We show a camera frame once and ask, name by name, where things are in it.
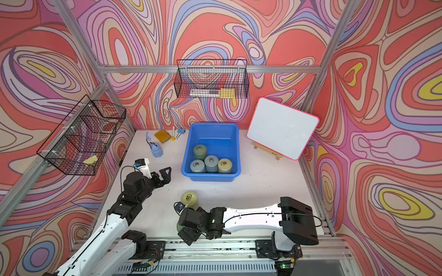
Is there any yellow leather wallet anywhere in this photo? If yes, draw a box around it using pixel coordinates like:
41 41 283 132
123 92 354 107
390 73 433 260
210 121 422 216
154 129 172 144

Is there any black wire basket back wall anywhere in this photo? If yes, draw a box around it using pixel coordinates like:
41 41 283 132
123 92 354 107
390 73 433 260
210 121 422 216
174 58 250 99

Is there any blue plastic basket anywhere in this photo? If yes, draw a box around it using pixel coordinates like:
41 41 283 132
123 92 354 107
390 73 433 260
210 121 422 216
181 123 241 182

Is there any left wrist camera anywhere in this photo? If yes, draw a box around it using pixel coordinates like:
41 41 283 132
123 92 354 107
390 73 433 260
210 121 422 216
134 158 152 179

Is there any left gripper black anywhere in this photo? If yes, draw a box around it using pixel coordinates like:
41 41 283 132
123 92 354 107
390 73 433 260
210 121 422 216
136 166 170 205

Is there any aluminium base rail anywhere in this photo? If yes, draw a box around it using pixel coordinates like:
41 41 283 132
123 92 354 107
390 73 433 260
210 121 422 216
58 236 360 276

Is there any yellow sponge in left basket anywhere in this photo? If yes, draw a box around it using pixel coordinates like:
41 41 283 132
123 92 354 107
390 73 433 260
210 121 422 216
83 155 98 166

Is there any blue binder clip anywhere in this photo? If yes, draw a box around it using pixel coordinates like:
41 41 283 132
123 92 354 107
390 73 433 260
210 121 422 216
176 128 186 139

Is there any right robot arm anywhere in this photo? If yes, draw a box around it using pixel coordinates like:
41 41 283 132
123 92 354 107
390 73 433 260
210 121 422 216
174 197 321 262

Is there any black wire basket wall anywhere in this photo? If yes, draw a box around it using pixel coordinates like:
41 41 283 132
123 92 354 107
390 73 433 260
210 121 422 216
36 95 127 176
174 58 250 99

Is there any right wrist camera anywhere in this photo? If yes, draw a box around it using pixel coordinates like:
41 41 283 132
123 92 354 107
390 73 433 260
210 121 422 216
173 201 186 215

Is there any yellow item in back basket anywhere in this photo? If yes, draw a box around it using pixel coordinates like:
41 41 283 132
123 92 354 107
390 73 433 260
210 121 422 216
219 88 236 99

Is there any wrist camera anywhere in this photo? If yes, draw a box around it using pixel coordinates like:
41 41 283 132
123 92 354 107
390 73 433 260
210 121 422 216
134 158 152 179
173 201 186 215

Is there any wooden easel stand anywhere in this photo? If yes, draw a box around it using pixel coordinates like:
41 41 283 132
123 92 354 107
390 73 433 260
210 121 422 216
253 141 283 161

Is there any white board pink frame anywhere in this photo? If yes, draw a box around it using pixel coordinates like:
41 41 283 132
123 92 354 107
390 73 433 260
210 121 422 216
247 97 320 161

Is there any white tube in back basket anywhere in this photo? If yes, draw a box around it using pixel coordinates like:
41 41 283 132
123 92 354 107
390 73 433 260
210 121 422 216
189 89 221 98

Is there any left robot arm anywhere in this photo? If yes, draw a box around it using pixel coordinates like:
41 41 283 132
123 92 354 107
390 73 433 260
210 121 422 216
52 167 172 276

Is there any black wire basket left wall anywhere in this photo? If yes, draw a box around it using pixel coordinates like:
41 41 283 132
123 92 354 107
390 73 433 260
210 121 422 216
36 95 127 176

